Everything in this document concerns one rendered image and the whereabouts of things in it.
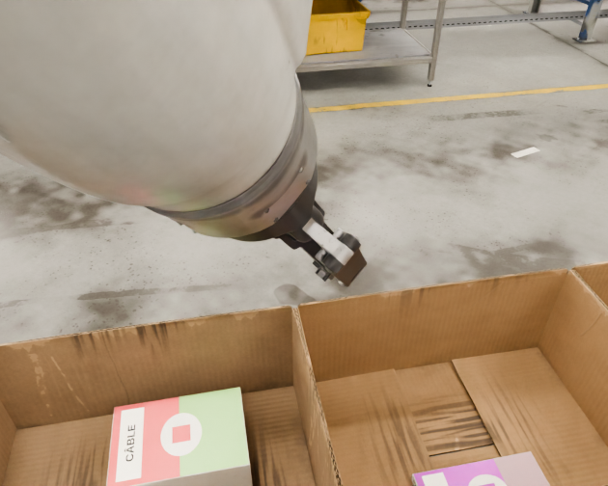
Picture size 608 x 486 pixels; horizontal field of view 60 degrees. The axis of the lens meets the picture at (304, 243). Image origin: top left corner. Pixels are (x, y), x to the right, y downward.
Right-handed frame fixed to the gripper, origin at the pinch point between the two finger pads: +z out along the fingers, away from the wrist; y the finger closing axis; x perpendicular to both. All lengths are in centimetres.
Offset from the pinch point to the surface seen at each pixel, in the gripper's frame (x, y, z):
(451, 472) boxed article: -10.1, 25.5, 27.0
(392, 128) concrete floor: 102, -86, 277
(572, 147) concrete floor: 158, 8, 283
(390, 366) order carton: -5.4, 11.6, 37.2
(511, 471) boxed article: -5.1, 31.0, 28.7
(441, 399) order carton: -4.2, 20.0, 36.2
